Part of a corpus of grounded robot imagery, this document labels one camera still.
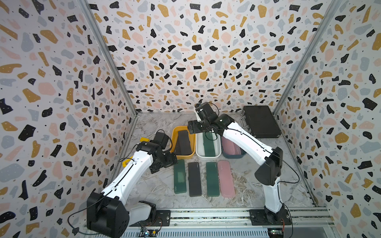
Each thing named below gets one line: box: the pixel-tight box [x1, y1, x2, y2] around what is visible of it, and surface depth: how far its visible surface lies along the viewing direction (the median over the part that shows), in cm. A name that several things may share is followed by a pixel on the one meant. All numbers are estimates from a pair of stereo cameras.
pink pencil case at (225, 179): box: [217, 160, 236, 198], surface depth 88 cm
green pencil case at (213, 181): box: [205, 162, 220, 197], surface depth 87 cm
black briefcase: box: [240, 105, 282, 139], surface depth 116 cm
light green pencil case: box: [173, 159, 187, 194], surface depth 87 cm
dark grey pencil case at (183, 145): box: [175, 129, 192, 155], surface depth 99 cm
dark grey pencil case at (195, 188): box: [188, 162, 202, 197], surface depth 87 cm
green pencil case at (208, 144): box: [202, 131, 216, 157], surface depth 101 cm
